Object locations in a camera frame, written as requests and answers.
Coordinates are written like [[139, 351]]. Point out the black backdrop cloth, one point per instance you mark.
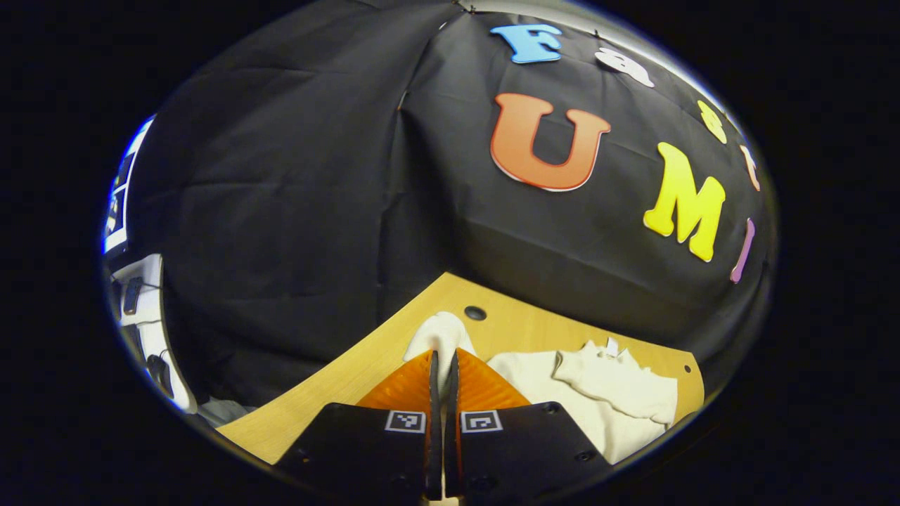
[[316, 176]]

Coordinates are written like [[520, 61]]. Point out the cream white sweatshirt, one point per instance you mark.
[[605, 393]]

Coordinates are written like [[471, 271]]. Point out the white framed panel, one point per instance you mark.
[[116, 211]]

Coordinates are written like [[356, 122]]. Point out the gray cloth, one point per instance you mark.
[[221, 411]]

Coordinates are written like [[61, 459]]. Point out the white stand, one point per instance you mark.
[[151, 330]]

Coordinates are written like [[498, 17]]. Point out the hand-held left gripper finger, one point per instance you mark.
[[451, 450], [435, 450]]

